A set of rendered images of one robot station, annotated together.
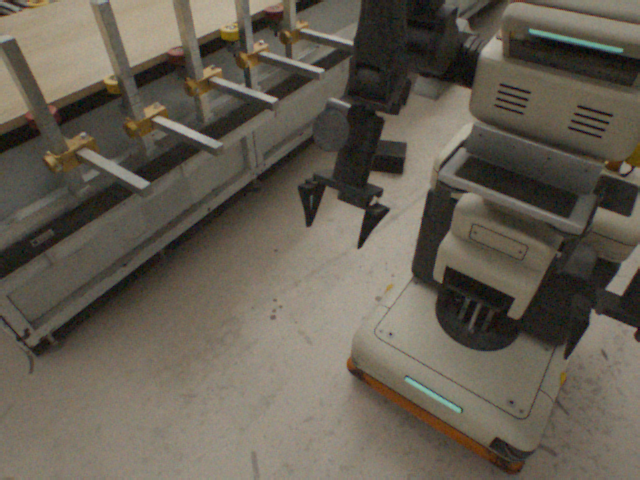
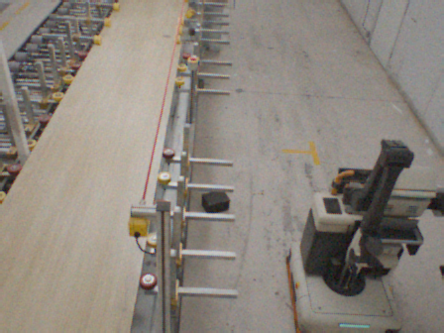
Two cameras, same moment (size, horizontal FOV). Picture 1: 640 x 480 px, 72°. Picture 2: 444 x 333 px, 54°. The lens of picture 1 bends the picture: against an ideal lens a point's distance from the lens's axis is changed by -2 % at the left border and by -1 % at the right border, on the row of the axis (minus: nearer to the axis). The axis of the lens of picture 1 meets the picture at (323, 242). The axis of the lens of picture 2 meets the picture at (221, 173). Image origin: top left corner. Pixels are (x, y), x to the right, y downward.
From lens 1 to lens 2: 1.68 m
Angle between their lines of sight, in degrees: 29
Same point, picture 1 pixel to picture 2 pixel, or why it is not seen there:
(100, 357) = not seen: outside the picture
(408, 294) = (310, 283)
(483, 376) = (367, 305)
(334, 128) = (378, 248)
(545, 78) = (398, 201)
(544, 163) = (400, 223)
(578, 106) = (408, 206)
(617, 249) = not seen: hidden behind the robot
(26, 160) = not seen: hidden behind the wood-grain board
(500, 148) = (386, 223)
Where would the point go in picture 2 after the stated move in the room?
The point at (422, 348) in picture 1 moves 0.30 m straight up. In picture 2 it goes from (336, 306) to (349, 276)
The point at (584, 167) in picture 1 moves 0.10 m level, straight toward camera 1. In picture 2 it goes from (413, 222) to (420, 237)
